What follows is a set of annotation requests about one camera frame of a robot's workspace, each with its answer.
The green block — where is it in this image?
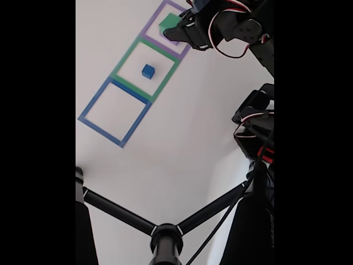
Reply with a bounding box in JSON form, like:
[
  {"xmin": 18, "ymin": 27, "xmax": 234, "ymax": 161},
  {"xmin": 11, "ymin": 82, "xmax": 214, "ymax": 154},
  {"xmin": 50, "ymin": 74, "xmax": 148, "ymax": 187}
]
[{"xmin": 159, "ymin": 13, "xmax": 181, "ymax": 35}]

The camera board with blue mount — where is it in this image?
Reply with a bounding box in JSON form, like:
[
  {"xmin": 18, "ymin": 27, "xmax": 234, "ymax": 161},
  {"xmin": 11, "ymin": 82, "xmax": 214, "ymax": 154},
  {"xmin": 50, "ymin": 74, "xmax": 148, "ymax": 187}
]
[{"xmin": 190, "ymin": 0, "xmax": 210, "ymax": 12}]

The red clamp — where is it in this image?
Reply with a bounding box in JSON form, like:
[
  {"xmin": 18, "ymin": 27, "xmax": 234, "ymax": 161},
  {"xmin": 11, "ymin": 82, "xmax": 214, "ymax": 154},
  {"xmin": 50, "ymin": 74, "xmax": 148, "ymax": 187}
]
[{"xmin": 258, "ymin": 146, "xmax": 275, "ymax": 163}]

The green tape square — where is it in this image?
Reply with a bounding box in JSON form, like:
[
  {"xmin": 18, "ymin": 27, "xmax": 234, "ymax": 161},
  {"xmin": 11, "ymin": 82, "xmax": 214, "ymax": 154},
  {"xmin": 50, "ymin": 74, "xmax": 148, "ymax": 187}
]
[{"xmin": 110, "ymin": 35, "xmax": 181, "ymax": 103}]

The black camera tripod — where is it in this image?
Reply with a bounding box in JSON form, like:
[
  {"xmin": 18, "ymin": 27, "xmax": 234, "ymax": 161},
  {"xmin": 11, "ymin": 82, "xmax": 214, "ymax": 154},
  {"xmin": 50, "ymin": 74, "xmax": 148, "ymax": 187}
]
[{"xmin": 76, "ymin": 160, "xmax": 275, "ymax": 265}]

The small blue cube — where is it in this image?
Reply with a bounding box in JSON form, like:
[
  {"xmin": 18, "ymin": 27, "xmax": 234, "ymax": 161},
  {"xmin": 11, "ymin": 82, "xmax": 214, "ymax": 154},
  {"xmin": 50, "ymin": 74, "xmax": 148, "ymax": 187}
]
[{"xmin": 142, "ymin": 64, "xmax": 155, "ymax": 80}]

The purple tape square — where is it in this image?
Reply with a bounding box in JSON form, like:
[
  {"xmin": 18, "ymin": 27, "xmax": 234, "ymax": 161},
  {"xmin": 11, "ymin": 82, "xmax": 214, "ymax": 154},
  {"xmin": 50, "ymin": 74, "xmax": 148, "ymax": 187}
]
[{"xmin": 140, "ymin": 0, "xmax": 192, "ymax": 61}]

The blue tape square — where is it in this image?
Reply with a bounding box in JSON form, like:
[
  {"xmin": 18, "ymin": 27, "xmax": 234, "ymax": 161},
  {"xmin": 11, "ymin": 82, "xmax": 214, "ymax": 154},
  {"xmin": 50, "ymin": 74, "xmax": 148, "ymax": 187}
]
[{"xmin": 78, "ymin": 76, "xmax": 153, "ymax": 149}]

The purple block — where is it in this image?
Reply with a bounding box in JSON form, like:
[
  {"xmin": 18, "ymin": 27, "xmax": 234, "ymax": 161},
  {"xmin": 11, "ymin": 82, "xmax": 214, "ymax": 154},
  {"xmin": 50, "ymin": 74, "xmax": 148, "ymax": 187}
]
[{"xmin": 161, "ymin": 34, "xmax": 183, "ymax": 46}]

